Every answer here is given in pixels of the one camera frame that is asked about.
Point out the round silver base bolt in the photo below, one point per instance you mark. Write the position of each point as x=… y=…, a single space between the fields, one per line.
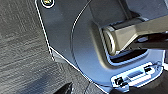
x=47 y=2

